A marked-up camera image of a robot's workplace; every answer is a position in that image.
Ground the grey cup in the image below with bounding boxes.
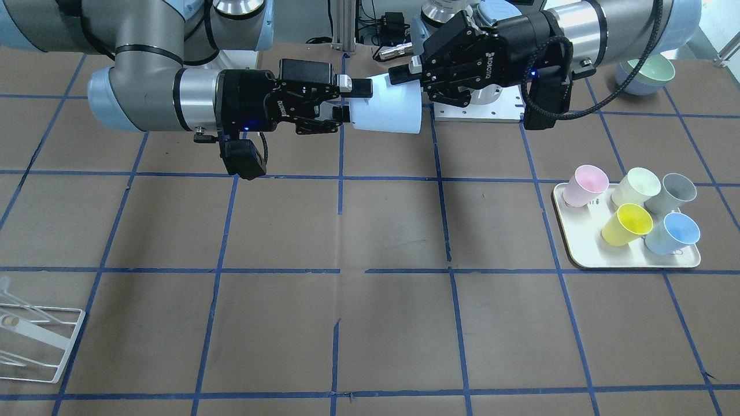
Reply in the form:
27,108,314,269
645,173,697,216

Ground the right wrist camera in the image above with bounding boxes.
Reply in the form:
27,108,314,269
219,139,267,181

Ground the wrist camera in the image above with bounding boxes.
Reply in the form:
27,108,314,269
523,66,572,130
219,139,267,181

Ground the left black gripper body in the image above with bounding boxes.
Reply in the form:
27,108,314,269
479,12,565,87

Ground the pink cup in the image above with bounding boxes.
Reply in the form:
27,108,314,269
563,164,610,207

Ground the pale green cup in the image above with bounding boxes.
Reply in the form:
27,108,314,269
611,168,663,206

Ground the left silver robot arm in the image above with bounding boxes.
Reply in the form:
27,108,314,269
388,1,701,120

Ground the light blue cup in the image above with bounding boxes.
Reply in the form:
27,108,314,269
349,73,422,134

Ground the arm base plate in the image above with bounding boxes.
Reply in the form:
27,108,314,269
219,50,260,69
434,85,525,123

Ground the green bowl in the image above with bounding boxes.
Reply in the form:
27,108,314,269
633,54,676,86

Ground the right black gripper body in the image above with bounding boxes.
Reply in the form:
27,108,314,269
217,69,289,135

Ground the yellow cup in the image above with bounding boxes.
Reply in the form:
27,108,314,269
601,203,654,247

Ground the cream plastic tray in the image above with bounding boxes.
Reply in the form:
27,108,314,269
552,183,701,269

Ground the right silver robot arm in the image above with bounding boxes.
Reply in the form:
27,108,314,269
2,1,373,140

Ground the white wire cup rack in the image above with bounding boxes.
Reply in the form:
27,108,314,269
1,276,86,384

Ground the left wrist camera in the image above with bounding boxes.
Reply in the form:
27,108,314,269
523,66,572,130

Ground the aluminium frame post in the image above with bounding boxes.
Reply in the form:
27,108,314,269
330,0,358,55

